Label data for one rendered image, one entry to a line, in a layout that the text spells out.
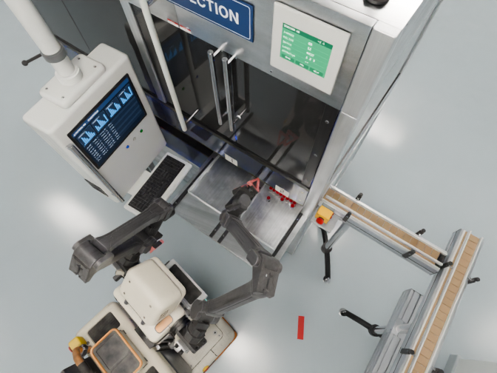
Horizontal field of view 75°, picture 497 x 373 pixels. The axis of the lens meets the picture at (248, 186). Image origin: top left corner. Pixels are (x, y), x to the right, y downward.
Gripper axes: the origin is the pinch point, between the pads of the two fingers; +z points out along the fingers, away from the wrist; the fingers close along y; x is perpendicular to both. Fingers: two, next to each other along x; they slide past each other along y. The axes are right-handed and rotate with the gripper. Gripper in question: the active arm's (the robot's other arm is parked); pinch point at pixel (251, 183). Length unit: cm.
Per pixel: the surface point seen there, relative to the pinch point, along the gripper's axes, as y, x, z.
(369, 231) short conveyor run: -15, 63, 28
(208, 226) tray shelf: 39.7, 7.7, -11.5
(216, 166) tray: 40.1, -13.0, 20.3
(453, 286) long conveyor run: -39, 103, 23
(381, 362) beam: 7, 126, -8
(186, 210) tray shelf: 48.0, -6.4, -10.2
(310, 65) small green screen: -68, -27, -13
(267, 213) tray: 20.6, 23.9, 11.1
